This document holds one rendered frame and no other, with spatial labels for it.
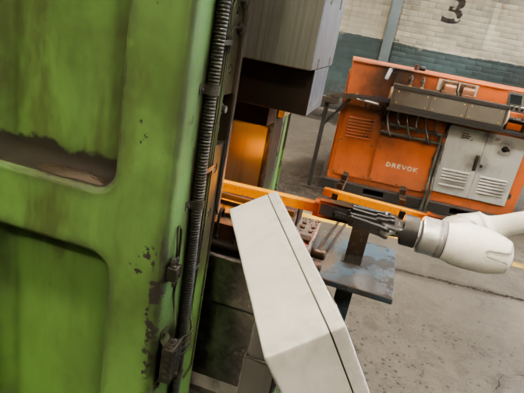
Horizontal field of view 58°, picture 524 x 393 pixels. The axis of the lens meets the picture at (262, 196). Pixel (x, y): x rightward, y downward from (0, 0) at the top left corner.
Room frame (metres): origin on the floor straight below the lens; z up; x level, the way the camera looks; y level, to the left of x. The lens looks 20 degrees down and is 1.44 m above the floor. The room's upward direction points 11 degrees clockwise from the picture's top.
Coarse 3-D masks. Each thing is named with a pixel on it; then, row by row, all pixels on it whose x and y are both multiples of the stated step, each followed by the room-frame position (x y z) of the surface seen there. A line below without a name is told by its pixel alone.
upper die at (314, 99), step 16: (256, 64) 1.02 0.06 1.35; (272, 64) 1.01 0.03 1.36; (240, 80) 1.03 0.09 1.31; (256, 80) 1.02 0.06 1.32; (272, 80) 1.01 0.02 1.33; (288, 80) 1.00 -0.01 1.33; (304, 80) 1.00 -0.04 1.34; (320, 80) 1.10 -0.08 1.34; (240, 96) 1.03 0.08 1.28; (256, 96) 1.02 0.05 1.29; (272, 96) 1.01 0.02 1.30; (288, 96) 1.00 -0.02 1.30; (304, 96) 1.00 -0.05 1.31; (320, 96) 1.16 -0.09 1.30; (304, 112) 0.99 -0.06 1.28
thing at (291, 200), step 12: (228, 180) 1.17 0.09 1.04; (228, 192) 1.14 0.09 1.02; (240, 192) 1.13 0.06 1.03; (252, 192) 1.13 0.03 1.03; (264, 192) 1.12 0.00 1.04; (288, 204) 1.11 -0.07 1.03; (300, 204) 1.10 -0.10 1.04; (312, 204) 1.09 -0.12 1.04; (336, 204) 1.08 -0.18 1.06; (348, 204) 1.09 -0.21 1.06; (324, 216) 1.09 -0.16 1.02
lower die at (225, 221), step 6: (222, 192) 1.18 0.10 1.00; (222, 198) 1.13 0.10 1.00; (246, 198) 1.17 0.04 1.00; (252, 198) 1.20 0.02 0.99; (222, 204) 1.12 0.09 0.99; (228, 204) 1.12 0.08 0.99; (234, 204) 1.12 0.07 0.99; (240, 204) 1.12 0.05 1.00; (228, 210) 1.09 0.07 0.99; (288, 210) 1.14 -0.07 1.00; (294, 210) 1.17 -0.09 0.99; (216, 216) 1.06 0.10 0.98; (228, 216) 1.07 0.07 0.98; (294, 216) 1.15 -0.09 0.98; (216, 222) 1.03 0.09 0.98; (222, 222) 1.03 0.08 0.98; (228, 222) 1.04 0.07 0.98; (294, 222) 1.17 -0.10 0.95; (222, 228) 1.02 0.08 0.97; (228, 228) 1.02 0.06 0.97; (222, 234) 1.02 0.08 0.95; (228, 234) 1.02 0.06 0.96; (228, 240) 1.02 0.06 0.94
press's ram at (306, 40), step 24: (264, 0) 0.97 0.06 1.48; (288, 0) 0.96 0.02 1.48; (312, 0) 0.95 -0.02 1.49; (336, 0) 1.08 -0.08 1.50; (264, 24) 0.97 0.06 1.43; (288, 24) 0.96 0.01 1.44; (312, 24) 0.95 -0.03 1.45; (336, 24) 1.16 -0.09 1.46; (264, 48) 0.97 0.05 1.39; (288, 48) 0.96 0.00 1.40; (312, 48) 0.95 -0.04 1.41
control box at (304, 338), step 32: (256, 224) 0.60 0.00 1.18; (288, 224) 0.58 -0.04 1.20; (256, 256) 0.52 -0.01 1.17; (288, 256) 0.50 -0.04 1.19; (256, 288) 0.46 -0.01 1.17; (288, 288) 0.44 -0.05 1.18; (320, 288) 0.43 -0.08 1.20; (256, 320) 0.40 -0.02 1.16; (288, 320) 0.39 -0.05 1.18; (320, 320) 0.38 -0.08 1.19; (288, 352) 0.35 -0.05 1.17; (320, 352) 0.36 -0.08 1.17; (352, 352) 0.37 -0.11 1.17; (288, 384) 0.35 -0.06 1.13; (320, 384) 0.36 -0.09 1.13; (352, 384) 0.37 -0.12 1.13
